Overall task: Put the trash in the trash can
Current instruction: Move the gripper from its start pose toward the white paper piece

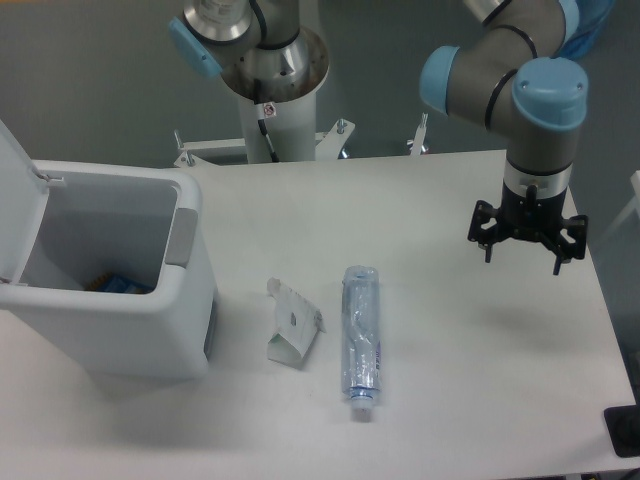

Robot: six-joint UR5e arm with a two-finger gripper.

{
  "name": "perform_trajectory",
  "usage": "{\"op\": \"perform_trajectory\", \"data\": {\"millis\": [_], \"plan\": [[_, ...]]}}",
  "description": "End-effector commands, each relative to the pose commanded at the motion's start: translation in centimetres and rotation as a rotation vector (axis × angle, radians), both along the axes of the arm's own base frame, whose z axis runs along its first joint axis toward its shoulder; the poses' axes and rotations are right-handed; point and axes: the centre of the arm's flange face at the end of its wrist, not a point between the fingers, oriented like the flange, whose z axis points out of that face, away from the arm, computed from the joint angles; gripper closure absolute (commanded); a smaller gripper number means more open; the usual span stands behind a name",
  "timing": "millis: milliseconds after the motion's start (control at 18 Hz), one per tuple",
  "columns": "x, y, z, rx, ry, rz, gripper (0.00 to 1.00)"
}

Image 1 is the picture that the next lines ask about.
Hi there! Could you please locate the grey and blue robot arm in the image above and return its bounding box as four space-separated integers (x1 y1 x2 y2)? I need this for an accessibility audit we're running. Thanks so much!
168 1 588 265

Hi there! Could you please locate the blue water jug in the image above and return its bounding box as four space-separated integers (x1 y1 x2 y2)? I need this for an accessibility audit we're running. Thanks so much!
556 0 615 61

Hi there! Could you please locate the black device at table edge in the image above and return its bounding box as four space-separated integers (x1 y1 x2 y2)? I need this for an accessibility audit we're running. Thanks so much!
604 405 639 458

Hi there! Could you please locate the black cable on pedestal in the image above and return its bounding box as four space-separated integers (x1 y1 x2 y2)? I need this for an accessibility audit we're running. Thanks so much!
252 78 280 164

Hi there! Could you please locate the white frame at right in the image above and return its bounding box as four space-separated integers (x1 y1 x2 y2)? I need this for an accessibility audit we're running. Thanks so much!
595 170 640 250

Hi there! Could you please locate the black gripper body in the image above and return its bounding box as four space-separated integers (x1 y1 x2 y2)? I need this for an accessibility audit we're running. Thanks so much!
498 184 566 245

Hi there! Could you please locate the white base bracket with bolt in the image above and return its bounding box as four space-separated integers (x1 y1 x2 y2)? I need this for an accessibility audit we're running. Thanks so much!
406 113 429 156

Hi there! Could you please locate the white paper carton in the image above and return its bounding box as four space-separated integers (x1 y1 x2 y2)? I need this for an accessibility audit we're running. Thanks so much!
266 277 326 369

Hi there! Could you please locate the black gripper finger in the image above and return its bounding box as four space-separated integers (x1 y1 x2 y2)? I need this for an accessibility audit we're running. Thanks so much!
468 200 505 263
542 215 588 275

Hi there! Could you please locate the white open trash can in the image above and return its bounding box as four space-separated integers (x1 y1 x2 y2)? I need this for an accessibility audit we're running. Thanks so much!
1 129 217 379

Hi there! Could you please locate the crushed clear plastic bottle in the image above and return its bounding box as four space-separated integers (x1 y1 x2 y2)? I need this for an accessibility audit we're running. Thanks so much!
341 265 381 423

